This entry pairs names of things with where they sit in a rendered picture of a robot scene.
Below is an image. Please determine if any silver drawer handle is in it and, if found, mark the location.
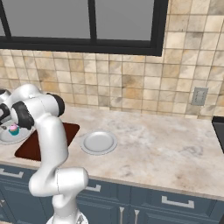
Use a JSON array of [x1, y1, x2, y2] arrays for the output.
[[85, 184, 102, 193], [0, 168, 25, 179], [161, 195, 195, 210]]

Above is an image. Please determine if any blue drawer front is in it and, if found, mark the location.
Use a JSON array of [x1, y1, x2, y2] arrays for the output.
[[129, 185, 224, 219], [0, 164, 42, 191], [76, 178, 131, 206]]

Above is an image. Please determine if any blue cupboard door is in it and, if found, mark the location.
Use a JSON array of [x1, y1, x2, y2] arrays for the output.
[[129, 206, 224, 224], [0, 186, 55, 224], [74, 198, 130, 224]]

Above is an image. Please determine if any black framed window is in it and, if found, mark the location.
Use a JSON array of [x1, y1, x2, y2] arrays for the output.
[[0, 0, 170, 57]]

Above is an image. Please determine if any grey round plate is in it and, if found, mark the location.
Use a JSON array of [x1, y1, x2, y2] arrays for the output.
[[0, 117, 35, 146], [80, 129, 118, 156]]

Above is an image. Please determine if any grey wall outlet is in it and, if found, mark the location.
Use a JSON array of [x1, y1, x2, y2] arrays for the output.
[[191, 87, 209, 107]]

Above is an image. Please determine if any pink frosted teal cupcake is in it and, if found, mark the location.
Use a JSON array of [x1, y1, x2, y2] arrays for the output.
[[8, 122, 20, 137]]

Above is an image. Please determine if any silver cupboard door handle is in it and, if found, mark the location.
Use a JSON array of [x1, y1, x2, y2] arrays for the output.
[[118, 206, 125, 224], [133, 208, 140, 224]]

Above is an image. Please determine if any black hob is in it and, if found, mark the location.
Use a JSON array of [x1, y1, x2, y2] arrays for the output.
[[211, 115, 224, 154]]

